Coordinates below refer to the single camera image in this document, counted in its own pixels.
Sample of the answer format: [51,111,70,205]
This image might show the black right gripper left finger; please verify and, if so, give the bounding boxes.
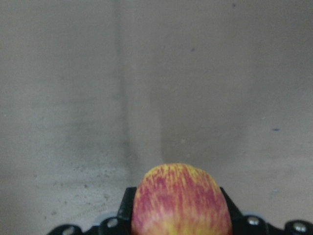
[48,187,136,235]

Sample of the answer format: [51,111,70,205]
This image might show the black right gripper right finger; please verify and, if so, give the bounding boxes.
[220,187,313,235]

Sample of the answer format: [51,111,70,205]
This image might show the red yellow apple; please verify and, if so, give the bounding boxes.
[131,163,233,235]

